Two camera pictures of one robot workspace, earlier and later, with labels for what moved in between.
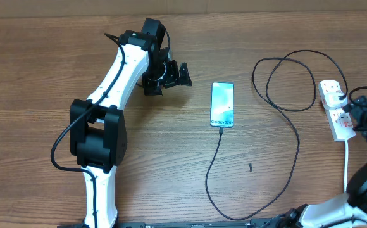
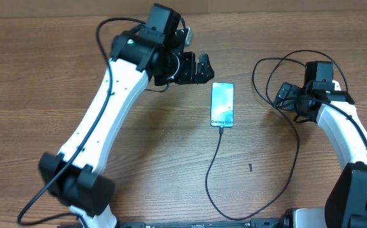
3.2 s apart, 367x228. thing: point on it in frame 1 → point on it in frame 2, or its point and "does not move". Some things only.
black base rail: x=274 y=223 does not move
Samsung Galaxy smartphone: x=222 y=104 does not move
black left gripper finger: x=184 y=78 → x=205 y=70
